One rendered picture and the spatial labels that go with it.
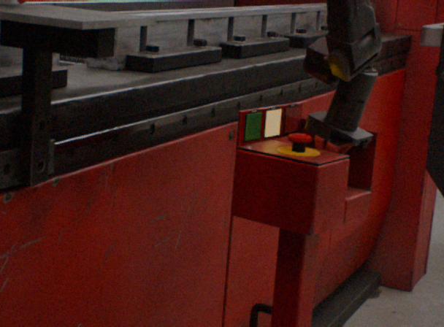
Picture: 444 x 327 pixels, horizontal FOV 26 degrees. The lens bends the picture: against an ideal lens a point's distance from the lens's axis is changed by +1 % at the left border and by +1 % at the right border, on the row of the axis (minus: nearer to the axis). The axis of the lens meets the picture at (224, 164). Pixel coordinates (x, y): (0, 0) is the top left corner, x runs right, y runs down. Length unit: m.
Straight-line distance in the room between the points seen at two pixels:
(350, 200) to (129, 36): 0.49
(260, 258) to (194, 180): 0.46
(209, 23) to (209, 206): 0.41
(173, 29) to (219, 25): 0.22
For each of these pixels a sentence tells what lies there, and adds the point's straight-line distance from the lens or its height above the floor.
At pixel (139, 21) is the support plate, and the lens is 1.24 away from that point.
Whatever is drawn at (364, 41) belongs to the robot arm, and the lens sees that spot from 1.57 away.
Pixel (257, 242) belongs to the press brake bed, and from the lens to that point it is 2.14.
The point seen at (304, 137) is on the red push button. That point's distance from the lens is 1.58.
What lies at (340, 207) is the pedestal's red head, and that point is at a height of 0.69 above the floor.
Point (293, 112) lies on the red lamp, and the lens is 1.72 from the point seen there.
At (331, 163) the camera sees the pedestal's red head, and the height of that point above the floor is 0.77.
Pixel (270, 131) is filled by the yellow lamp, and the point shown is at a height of 0.80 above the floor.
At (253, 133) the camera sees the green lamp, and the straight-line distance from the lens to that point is 1.62.
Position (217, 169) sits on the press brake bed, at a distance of 1.87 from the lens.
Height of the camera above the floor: 1.09
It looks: 12 degrees down
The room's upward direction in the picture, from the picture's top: 4 degrees clockwise
